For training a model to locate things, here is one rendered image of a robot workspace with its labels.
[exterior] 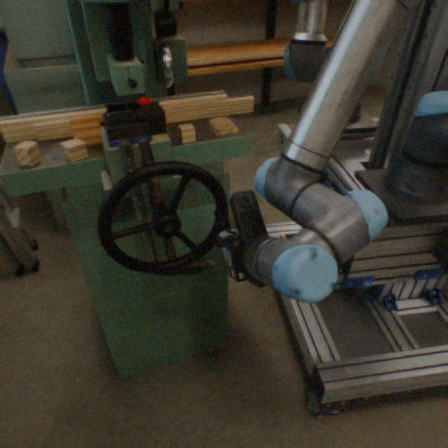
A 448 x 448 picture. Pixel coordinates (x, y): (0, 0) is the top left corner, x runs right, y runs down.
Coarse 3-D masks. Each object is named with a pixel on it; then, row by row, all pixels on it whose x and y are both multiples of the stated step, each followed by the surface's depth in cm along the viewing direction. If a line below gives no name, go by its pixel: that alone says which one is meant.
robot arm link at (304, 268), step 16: (272, 240) 55; (288, 240) 51; (304, 240) 49; (320, 240) 48; (256, 256) 54; (272, 256) 50; (288, 256) 47; (304, 256) 45; (320, 256) 45; (256, 272) 55; (272, 272) 48; (288, 272) 45; (304, 272) 45; (320, 272) 46; (336, 272) 47; (288, 288) 46; (304, 288) 45; (320, 288) 46
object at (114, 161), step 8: (104, 136) 79; (152, 136) 79; (160, 136) 79; (168, 136) 79; (104, 144) 76; (136, 144) 76; (152, 144) 76; (160, 144) 77; (168, 144) 77; (112, 152) 74; (136, 152) 76; (152, 152) 77; (160, 152) 78; (168, 152) 79; (112, 160) 75; (120, 160) 76; (136, 160) 77; (160, 160) 79; (168, 160) 80; (112, 168) 76; (120, 168) 77; (112, 176) 77; (120, 176) 78; (160, 176) 81; (168, 176) 82
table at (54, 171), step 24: (192, 120) 102; (48, 144) 90; (96, 144) 90; (192, 144) 90; (216, 144) 92; (240, 144) 95; (24, 168) 80; (48, 168) 81; (72, 168) 83; (96, 168) 85; (24, 192) 82; (144, 192) 82
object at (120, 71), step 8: (112, 56) 92; (112, 64) 85; (120, 64) 85; (128, 64) 85; (136, 64) 85; (112, 72) 87; (120, 72) 85; (128, 72) 86; (136, 72) 86; (112, 80) 92; (120, 80) 86; (136, 80) 87; (144, 80) 88; (120, 88) 87; (128, 88) 88; (136, 88) 88; (144, 88) 89; (128, 96) 93
